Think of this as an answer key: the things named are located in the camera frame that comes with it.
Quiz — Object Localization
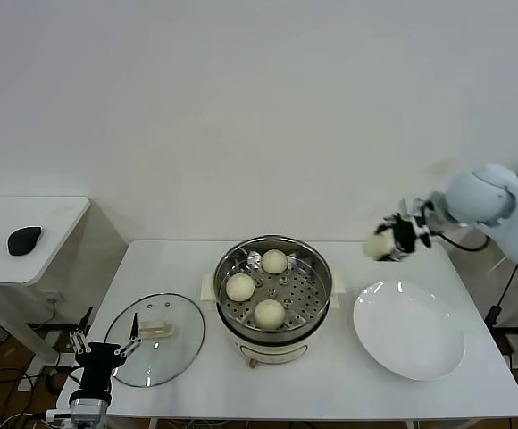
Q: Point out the white steamed baozi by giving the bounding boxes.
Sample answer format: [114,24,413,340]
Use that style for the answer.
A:
[261,248,289,274]
[363,234,397,262]
[225,273,256,302]
[253,299,287,331]

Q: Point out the black computer mouse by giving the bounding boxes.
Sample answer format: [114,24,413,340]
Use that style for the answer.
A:
[8,226,45,257]

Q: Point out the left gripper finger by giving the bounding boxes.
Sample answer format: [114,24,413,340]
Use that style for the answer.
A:
[114,312,143,358]
[69,307,94,355]

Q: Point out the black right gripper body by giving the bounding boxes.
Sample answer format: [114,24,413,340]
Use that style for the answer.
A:
[397,203,437,254]

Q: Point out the white round plate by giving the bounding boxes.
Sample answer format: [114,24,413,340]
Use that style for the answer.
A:
[353,280,467,382]

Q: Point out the black cable with adapter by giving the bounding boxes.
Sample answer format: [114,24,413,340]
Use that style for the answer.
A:
[485,263,518,332]

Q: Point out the white side table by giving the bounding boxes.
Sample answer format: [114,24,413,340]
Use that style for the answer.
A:
[0,195,93,374]

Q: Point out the glass lid cream handle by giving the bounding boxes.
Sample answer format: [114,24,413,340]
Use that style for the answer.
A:
[104,292,206,388]

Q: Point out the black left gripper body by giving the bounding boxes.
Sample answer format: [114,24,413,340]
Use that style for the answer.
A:
[79,342,125,394]

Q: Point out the stainless steel steamer basket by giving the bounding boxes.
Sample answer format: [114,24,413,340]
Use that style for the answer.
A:
[214,235,335,341]

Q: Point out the cream electric cooking pot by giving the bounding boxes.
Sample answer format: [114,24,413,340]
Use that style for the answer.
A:
[200,267,347,371]

